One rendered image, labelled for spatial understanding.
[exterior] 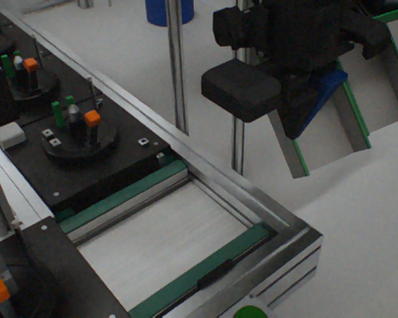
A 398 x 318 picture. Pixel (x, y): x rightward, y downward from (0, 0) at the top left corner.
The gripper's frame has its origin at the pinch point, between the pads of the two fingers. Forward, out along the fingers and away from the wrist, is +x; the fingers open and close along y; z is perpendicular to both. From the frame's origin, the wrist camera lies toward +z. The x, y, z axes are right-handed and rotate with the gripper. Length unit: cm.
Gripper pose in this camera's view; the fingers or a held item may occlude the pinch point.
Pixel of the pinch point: (295, 108)
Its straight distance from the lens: 46.4
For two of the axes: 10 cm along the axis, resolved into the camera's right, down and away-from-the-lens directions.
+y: -7.8, 4.3, -4.6
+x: 0.4, 7.6, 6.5
